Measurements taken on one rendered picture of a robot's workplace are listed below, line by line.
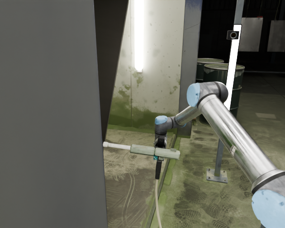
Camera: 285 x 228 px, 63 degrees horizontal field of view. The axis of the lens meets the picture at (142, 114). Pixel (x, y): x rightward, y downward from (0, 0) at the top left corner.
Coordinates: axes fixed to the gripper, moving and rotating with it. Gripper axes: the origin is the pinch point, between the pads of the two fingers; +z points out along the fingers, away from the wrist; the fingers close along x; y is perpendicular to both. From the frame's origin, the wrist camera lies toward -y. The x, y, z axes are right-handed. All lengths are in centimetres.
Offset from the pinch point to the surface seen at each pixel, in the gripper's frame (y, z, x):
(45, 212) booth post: -59, 117, 11
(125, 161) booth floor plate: 61, -90, 33
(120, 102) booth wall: 23, -178, 59
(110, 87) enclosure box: -37, -11, 36
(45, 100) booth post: -67, 115, 11
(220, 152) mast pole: 29, -78, -59
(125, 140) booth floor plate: 61, -139, 43
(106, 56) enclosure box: -56, -11, 40
